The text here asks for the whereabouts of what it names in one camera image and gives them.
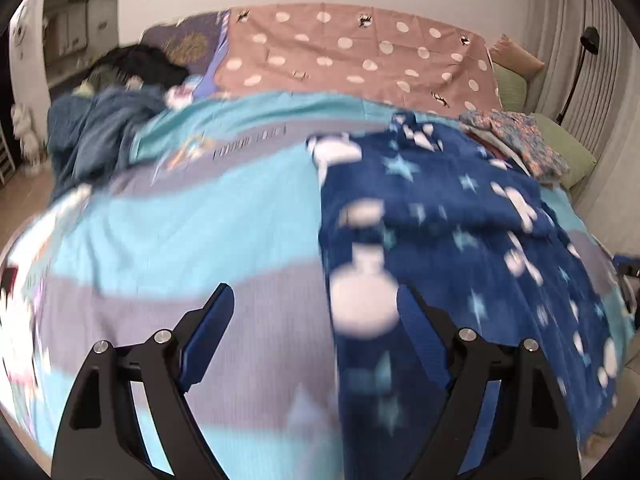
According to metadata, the green cushion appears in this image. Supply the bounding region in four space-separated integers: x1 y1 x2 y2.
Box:
494 64 598 192

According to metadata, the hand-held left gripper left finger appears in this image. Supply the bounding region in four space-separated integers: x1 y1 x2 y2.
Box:
50 283 235 480

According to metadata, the black floor lamp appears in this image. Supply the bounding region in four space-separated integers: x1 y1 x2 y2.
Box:
555 26 601 126

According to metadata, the blue grey striped blanket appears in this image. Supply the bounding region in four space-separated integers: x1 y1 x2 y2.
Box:
0 92 635 480

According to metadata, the navy star print fleece garment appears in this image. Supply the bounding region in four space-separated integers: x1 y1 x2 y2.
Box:
306 112 628 480

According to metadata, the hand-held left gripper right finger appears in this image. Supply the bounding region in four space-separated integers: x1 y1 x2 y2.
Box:
396 284 583 480

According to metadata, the pink polka dot sheet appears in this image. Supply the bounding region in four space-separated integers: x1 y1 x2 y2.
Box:
212 4 502 115

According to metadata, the beige pillow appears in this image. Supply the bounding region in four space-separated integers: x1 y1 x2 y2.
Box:
489 35 546 78

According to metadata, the black clothing pile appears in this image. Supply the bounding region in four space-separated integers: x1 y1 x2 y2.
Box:
89 44 190 90

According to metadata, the dark blue clothing pile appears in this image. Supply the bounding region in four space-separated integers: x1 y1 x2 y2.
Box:
47 85 168 200

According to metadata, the floral patterned garment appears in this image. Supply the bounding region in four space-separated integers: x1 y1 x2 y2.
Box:
459 109 571 180

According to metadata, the purple patterned pillow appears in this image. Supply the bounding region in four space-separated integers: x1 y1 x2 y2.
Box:
140 10 232 101

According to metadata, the white plush toy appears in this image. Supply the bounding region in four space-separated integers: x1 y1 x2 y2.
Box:
11 104 42 158

